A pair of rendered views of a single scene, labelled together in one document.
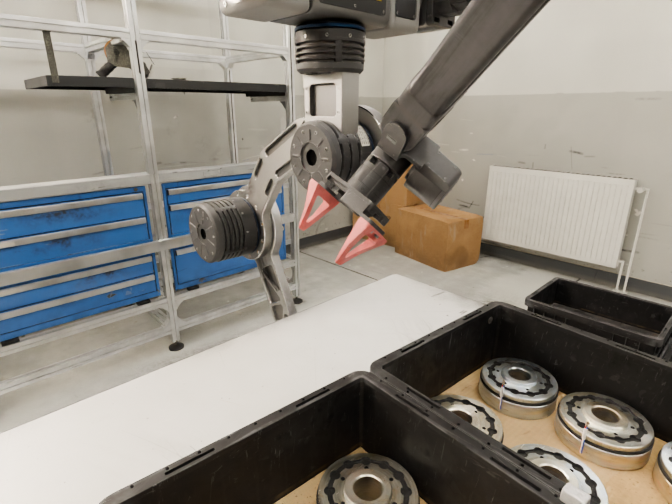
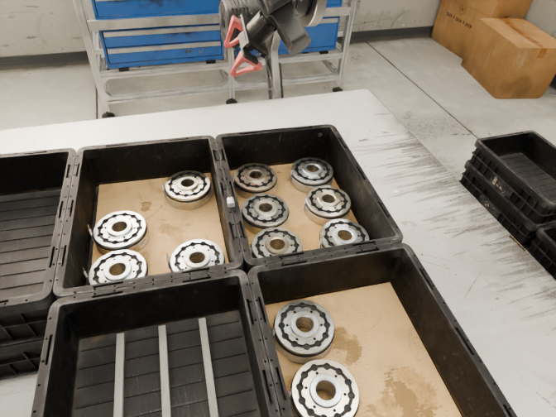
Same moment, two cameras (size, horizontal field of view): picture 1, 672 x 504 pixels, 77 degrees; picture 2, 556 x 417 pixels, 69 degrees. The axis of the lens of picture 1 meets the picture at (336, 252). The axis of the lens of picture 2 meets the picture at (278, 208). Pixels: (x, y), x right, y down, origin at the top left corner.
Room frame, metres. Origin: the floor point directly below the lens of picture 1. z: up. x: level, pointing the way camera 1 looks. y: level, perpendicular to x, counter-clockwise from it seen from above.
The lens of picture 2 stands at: (-0.23, -0.49, 1.47)
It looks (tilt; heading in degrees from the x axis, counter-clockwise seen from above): 44 degrees down; 23
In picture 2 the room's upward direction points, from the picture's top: 4 degrees clockwise
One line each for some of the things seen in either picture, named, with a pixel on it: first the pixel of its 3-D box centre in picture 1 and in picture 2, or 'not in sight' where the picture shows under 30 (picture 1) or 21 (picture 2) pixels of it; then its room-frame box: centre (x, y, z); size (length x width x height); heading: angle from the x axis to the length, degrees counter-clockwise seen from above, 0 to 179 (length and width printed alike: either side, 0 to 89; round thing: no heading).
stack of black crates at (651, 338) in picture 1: (587, 360); (513, 206); (1.31, -0.90, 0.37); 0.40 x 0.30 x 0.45; 44
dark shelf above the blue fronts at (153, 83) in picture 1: (173, 88); not in sight; (2.34, 0.84, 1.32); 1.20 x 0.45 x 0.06; 134
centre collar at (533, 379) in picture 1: (519, 375); (312, 169); (0.52, -0.26, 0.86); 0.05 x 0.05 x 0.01
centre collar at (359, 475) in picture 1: (367, 489); (187, 183); (0.33, -0.03, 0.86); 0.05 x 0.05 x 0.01
